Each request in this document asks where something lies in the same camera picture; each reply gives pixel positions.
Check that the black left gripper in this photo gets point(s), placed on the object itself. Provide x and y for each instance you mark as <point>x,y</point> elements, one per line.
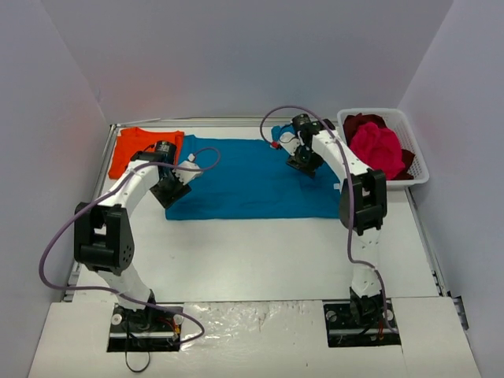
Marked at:
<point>170,194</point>

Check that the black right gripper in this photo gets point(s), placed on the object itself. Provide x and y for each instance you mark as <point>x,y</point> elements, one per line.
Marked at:
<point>304,166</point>

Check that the teal blue t shirt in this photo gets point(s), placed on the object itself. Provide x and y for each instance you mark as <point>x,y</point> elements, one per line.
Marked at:
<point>247,179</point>

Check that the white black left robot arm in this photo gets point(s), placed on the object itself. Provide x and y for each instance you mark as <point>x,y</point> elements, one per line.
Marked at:
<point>103,238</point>

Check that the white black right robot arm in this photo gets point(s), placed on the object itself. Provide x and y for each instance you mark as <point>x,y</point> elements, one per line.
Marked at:
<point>362,205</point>

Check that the dark maroon t shirt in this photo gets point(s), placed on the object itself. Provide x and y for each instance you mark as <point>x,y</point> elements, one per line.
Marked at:
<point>351,125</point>

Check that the folded orange t shirt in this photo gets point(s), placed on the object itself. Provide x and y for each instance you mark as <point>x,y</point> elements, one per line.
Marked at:
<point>135,139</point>

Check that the pink magenta t shirt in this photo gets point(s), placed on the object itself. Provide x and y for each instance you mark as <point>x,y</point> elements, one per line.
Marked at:
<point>379,148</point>

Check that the white plastic laundry basket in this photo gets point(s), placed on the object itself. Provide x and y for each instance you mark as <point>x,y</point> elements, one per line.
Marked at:
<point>398,122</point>

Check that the white front cover board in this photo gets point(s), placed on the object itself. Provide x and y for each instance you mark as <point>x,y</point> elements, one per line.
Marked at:
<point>258,339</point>

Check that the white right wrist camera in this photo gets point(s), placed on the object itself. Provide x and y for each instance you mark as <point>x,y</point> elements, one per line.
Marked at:
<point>287,141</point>

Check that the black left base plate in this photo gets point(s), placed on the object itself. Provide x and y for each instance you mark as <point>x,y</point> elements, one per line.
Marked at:
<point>147,330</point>

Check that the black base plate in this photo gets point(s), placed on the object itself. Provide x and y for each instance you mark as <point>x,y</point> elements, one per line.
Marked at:
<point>343,331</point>
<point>147,330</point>

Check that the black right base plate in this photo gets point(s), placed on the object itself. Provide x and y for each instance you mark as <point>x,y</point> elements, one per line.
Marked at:
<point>343,331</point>

